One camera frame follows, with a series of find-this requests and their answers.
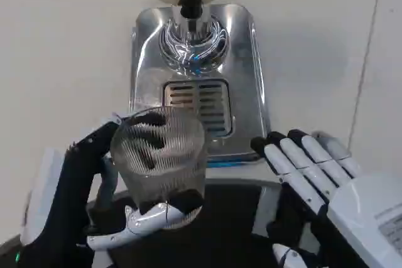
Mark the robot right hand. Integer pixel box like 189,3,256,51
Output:
250,129,402,268

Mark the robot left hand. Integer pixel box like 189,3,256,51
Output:
6,112,205,268

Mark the clear ribbed glass cup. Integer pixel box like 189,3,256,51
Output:
109,107,209,230

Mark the black robot torso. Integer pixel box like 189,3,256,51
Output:
84,178,285,268

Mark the steel drip tray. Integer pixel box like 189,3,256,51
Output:
128,3,273,164

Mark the slotted steel tray grid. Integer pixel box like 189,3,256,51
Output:
162,80,232,134

